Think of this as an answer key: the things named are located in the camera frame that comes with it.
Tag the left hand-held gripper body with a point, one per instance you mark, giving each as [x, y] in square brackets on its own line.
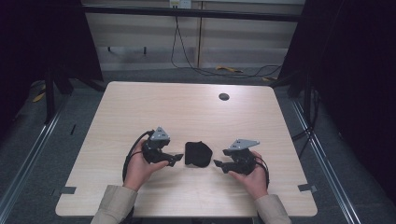
[154, 152]

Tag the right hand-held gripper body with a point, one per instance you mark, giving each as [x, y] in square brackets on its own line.
[244, 161]

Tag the person's right hand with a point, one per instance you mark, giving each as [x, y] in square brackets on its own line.
[257, 183]

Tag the person's left hand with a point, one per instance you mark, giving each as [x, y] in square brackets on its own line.
[137, 171]

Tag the grey tape strip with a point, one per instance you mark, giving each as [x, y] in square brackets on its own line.
[306, 188]
[68, 190]

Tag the dark round table grommet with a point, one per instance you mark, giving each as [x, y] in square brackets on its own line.
[223, 96]

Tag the small black floor strip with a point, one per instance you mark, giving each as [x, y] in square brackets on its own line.
[73, 129]

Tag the black metal stand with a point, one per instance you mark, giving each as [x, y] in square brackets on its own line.
[308, 102]
[49, 99]

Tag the yellow strip on floor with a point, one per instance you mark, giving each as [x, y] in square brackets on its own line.
[39, 97]
[229, 68]

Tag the black curtain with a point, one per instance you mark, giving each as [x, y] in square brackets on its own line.
[351, 77]
[37, 40]

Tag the black horizontal bar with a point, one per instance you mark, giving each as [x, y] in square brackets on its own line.
[193, 13]

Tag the metal floor rail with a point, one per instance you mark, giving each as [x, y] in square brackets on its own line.
[28, 161]
[323, 155]

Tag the white wall socket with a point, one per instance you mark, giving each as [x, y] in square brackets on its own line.
[180, 3]

